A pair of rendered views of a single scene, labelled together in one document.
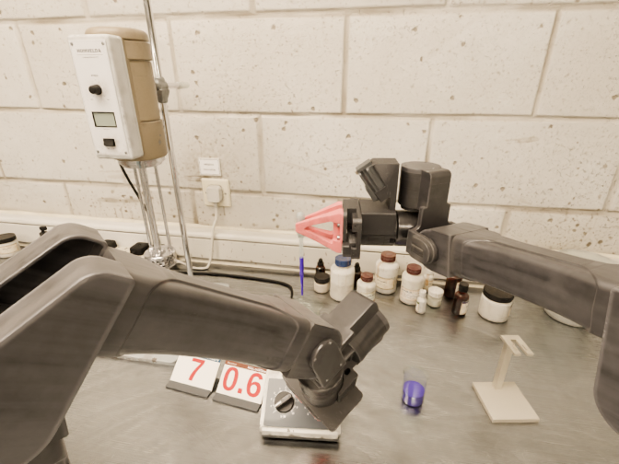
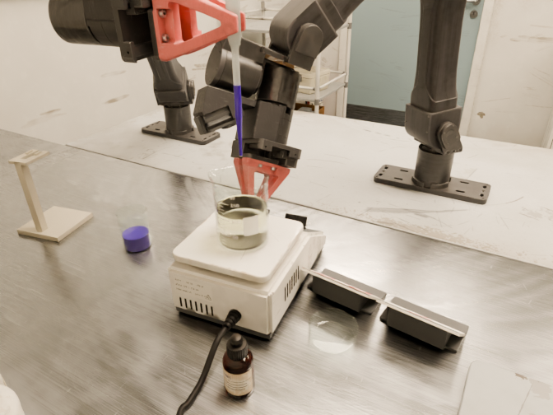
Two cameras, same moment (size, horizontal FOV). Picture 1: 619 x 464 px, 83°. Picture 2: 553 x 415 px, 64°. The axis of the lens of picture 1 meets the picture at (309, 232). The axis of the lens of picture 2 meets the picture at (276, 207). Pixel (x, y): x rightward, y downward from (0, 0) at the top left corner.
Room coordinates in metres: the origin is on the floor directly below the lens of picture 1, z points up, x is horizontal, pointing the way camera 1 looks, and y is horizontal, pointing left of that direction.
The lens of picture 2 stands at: (0.91, 0.19, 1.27)
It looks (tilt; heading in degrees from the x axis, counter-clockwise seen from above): 29 degrees down; 200
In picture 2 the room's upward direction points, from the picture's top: 1 degrees counter-clockwise
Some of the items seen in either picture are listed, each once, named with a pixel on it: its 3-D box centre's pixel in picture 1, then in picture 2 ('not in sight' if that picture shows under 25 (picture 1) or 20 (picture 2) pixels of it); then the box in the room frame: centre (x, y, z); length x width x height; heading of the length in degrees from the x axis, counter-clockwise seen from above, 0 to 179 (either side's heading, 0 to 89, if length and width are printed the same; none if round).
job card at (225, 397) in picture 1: (240, 384); (344, 282); (0.47, 0.13, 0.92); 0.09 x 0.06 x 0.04; 73
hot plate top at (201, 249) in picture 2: not in sight; (240, 240); (0.51, 0.01, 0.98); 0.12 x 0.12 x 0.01; 86
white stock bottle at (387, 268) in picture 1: (386, 272); not in sight; (0.82, -0.21, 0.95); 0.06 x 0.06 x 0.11
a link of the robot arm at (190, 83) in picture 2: not in sight; (175, 92); (0.02, -0.37, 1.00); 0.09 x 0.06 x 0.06; 113
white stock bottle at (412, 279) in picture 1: (412, 283); not in sight; (0.77, -0.27, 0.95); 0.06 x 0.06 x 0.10
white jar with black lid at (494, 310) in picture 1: (496, 302); not in sight; (0.71, -0.45, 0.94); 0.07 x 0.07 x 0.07
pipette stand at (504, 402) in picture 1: (511, 376); (45, 189); (0.45, -0.35, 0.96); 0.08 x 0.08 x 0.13; 1
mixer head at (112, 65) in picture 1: (122, 101); not in sight; (0.69, 0.35, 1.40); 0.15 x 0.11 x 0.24; 170
